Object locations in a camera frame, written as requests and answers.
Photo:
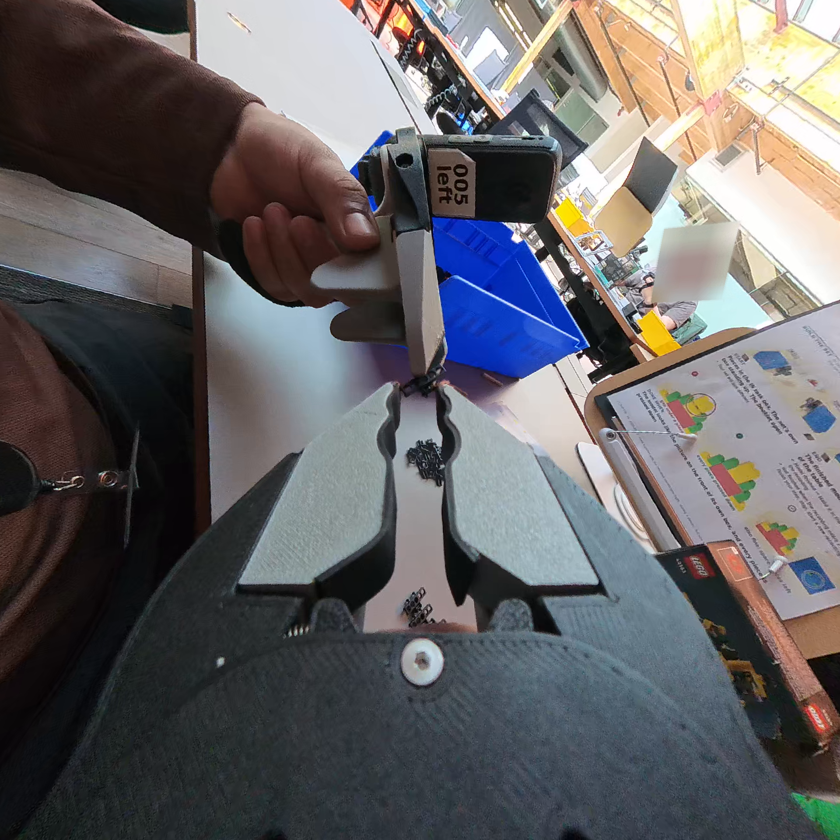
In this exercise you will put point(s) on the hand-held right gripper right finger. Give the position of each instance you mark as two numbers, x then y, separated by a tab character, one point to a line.
518	518

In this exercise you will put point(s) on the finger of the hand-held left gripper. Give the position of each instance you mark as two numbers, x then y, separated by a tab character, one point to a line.
420	295

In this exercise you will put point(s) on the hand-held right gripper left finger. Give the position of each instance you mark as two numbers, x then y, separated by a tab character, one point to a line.
321	518

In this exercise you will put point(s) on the person's left forearm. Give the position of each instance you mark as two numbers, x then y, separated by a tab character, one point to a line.
98	98

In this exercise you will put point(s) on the lego set box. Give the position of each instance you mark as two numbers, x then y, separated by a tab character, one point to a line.
741	630

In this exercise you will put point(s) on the person's left hand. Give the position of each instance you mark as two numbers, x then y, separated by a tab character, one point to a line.
282	190

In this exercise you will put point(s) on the black monitor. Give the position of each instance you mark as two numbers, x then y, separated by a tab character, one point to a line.
538	128

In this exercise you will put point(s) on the yellow plastic bin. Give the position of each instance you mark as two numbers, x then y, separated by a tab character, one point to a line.
574	216
658	333

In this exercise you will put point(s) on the blue plastic bin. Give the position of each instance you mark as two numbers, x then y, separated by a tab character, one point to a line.
512	328

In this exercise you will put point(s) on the pale grey bar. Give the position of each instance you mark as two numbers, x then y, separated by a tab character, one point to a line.
640	485

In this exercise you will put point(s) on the printed instruction sheet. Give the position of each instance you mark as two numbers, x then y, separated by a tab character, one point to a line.
735	420

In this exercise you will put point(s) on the black badge reel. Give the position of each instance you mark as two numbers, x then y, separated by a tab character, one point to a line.
16	479

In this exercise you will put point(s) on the instruction sheet on clipboard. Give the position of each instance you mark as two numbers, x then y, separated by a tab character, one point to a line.
820	636

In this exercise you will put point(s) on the green plastic bin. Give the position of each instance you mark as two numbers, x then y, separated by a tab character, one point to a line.
820	820

